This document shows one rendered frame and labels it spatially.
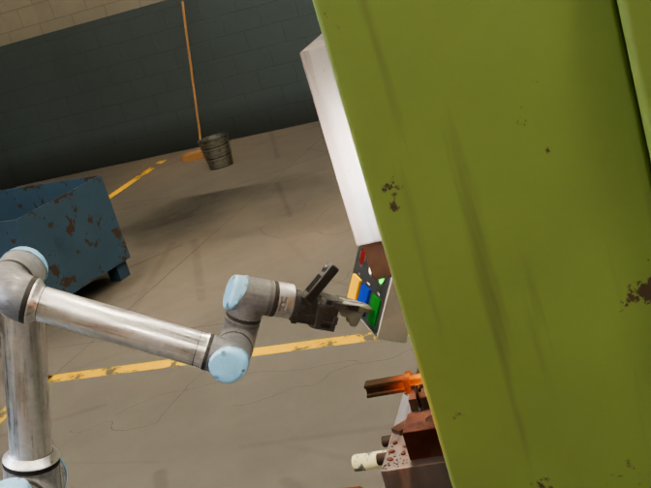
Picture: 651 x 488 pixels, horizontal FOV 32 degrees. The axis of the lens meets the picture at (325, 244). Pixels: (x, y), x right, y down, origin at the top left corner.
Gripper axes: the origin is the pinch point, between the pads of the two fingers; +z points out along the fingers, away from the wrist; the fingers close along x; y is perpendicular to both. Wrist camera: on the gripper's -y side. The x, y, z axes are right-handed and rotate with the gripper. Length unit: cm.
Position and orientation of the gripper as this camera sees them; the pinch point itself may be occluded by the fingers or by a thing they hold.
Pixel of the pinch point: (368, 306)
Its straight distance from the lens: 292.3
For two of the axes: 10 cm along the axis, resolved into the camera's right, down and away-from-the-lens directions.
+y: -2.3, 9.6, 1.8
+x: 2.2, 2.3, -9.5
